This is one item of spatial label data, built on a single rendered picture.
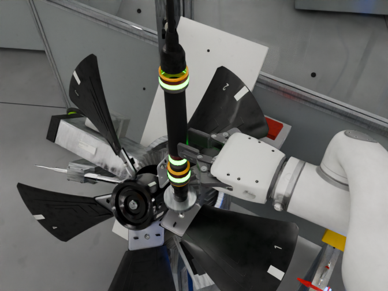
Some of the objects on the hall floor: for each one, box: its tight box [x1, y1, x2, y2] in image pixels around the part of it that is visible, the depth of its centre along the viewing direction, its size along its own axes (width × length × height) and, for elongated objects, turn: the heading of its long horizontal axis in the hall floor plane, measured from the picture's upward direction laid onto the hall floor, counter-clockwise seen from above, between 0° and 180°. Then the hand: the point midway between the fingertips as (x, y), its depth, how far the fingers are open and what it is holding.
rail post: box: [296, 243, 326, 291], centre depth 162 cm, size 4×4×78 cm
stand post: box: [172, 269, 185, 291], centre depth 161 cm, size 4×9×91 cm, turn 59°
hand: (194, 145), depth 70 cm, fingers open, 3 cm apart
